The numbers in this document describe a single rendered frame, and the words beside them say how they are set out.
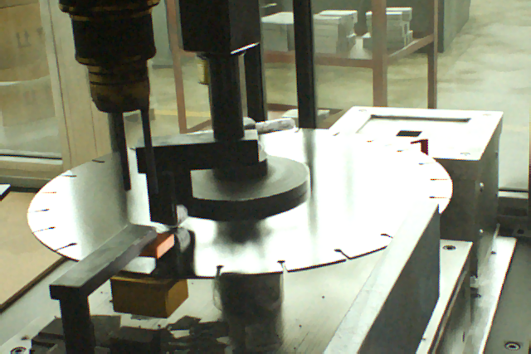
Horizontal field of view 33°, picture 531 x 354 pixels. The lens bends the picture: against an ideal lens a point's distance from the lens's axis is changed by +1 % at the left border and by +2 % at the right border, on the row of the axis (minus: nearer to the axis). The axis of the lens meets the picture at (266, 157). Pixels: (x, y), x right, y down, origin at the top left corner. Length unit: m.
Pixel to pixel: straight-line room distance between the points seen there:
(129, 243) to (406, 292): 0.18
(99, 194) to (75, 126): 0.60
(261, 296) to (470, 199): 0.30
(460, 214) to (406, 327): 0.48
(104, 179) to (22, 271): 0.36
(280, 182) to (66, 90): 0.68
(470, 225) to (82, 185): 0.41
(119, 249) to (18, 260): 0.60
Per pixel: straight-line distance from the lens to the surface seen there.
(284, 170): 0.72
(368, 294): 0.43
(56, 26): 1.31
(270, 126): 0.71
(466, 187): 0.94
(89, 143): 1.33
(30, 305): 1.04
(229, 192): 0.68
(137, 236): 0.56
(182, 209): 0.64
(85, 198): 0.73
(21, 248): 1.18
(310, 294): 0.76
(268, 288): 0.73
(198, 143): 0.62
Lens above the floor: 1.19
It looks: 18 degrees down
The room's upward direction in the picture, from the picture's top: 4 degrees counter-clockwise
